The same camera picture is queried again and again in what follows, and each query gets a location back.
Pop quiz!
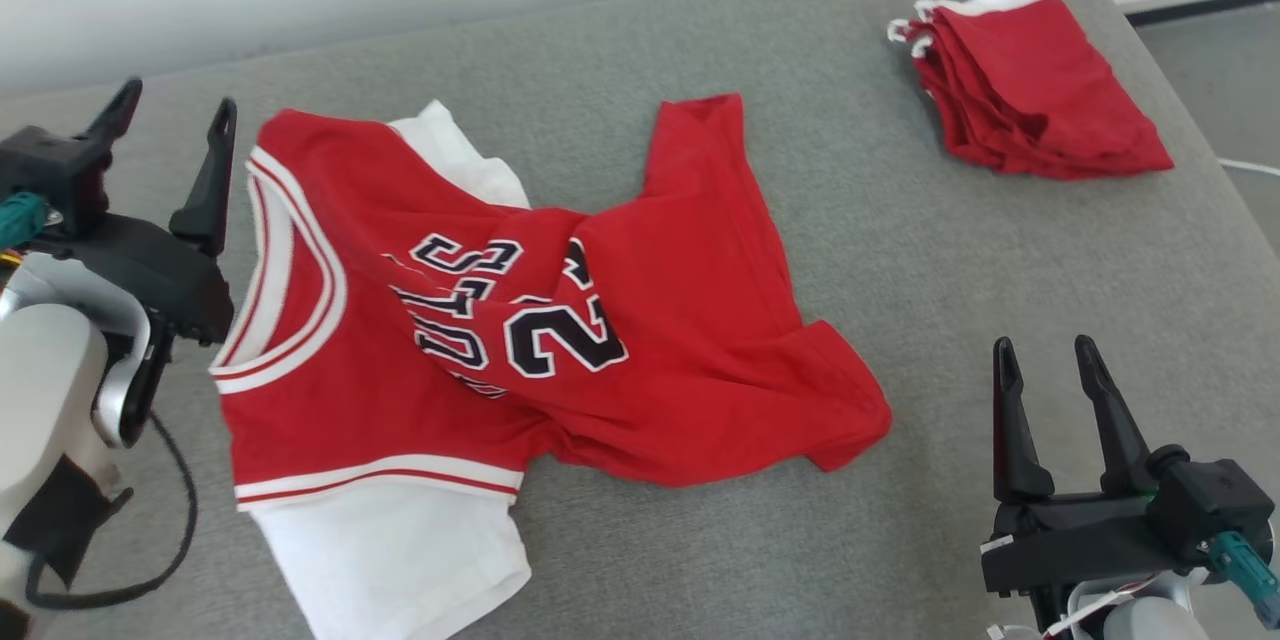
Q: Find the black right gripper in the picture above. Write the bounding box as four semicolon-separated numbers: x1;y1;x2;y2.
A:
979;334;1206;603

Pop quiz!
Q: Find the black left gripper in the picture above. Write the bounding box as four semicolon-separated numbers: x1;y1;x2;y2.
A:
35;77;239;347

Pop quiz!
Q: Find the red shorts white trim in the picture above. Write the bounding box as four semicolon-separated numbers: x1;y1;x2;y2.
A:
886;0;1177;182

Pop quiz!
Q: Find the red basketball jersey white tee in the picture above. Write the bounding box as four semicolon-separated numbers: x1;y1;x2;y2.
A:
208;93;894;640

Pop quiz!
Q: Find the grey fabric sofa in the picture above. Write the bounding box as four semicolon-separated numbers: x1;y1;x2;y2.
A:
0;0;1280;640

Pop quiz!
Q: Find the teal left camera connector cable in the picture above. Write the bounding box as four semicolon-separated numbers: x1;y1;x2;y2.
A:
0;191;51;252

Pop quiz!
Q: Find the teal camera connector cable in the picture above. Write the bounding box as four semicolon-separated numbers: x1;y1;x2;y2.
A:
0;191;51;252
1205;531;1280;632

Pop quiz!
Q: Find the teal right camera connector cable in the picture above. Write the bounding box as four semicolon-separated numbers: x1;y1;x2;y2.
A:
1205;531;1280;632

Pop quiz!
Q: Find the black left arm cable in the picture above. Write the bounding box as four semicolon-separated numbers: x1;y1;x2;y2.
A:
24;408;199;612

